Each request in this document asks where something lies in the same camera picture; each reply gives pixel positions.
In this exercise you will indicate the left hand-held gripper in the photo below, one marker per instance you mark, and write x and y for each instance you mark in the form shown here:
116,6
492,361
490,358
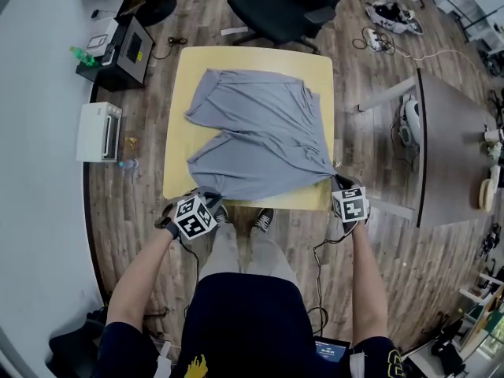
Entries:
195,219

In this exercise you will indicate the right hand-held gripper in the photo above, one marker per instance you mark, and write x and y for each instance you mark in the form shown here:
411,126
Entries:
350,205

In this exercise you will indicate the grey shorts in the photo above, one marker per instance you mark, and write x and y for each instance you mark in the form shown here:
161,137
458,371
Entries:
260,132

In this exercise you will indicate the person's left forearm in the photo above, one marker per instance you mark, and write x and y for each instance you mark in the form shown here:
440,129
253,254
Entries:
138,278

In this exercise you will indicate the person's right forearm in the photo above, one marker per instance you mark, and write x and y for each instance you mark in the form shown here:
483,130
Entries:
366,282

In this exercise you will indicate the person's left shoe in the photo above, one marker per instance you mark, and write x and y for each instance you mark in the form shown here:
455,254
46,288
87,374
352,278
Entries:
221,216

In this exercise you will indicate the person's shoe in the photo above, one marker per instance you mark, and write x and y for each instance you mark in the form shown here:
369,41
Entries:
221,216
264,219

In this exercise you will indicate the black wristwatch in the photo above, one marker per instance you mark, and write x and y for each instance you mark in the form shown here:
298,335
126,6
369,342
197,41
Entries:
169,227

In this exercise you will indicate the person's beige trousers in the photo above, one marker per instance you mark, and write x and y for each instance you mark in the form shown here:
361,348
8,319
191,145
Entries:
224,250

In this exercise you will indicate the person's right shoe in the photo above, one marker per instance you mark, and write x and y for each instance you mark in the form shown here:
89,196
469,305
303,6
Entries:
264,219

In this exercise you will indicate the clear water bottle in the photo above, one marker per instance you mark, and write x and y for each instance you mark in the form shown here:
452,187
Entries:
128,164

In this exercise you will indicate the white rounded device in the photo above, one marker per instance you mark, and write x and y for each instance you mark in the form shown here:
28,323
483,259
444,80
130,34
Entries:
409,116

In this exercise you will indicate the yellow snack wrapper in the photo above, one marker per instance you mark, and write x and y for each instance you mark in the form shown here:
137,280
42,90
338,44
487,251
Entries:
132,142

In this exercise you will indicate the dark grey desk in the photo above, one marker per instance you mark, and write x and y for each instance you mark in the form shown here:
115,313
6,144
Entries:
453,152

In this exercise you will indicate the person's navy shirt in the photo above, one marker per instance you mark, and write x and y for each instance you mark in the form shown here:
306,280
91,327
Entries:
244,321

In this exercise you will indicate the white toaster oven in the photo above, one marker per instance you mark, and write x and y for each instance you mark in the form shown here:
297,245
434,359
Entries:
92,132

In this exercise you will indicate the yellow square table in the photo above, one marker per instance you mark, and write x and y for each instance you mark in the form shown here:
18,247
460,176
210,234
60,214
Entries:
252,59

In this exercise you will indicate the beige stacked rolls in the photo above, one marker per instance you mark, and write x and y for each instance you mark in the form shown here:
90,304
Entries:
485,193

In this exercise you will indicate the white power strip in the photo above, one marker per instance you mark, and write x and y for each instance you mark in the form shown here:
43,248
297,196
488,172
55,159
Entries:
374,38

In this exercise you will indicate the white cup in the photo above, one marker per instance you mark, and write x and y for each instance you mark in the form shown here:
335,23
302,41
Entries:
492,135

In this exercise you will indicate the white paper strip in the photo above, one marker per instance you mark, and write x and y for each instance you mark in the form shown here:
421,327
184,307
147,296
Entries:
233,31

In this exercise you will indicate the black box appliance with screen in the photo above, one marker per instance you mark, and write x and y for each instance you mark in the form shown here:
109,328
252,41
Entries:
132,49

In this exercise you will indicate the blue screen tablet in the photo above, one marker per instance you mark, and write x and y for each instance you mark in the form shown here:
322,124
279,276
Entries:
330,350

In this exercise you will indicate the white and black bag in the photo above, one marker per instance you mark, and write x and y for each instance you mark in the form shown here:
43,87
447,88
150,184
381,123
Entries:
393,20

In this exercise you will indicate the grey remote control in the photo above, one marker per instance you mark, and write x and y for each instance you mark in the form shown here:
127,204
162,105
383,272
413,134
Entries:
109,53

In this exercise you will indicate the black office chair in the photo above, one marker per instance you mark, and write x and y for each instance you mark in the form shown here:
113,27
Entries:
275,10

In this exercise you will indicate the green plastic bottle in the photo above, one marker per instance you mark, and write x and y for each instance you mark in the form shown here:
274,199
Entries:
84,56

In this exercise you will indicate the black round table base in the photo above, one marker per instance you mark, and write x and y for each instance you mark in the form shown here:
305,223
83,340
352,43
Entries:
157,10

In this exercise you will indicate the white cardboard box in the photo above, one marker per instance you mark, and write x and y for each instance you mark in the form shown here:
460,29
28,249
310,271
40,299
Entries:
98,34

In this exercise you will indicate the black armchair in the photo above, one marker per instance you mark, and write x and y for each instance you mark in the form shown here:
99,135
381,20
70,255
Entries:
75,349

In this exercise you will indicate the black power adapter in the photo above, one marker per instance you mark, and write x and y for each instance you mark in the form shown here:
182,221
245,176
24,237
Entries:
95,13

